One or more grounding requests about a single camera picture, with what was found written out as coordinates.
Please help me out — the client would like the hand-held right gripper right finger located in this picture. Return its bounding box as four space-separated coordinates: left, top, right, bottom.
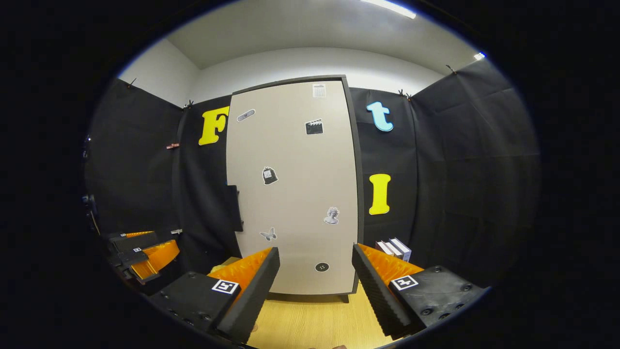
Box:
351 243 490 340

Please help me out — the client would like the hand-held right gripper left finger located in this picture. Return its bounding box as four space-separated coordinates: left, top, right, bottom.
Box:
148 246 281 344

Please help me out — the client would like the black cabinet door handle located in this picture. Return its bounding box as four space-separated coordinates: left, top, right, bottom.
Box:
226 184 244 232

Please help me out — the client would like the beige cabinet door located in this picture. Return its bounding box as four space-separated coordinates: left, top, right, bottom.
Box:
226 79 360 295

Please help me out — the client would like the black backdrop cloth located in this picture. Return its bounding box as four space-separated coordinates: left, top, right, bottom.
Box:
85 58 541 291

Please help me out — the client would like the long ceiling light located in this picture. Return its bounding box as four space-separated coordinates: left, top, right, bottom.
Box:
361 0 417 19

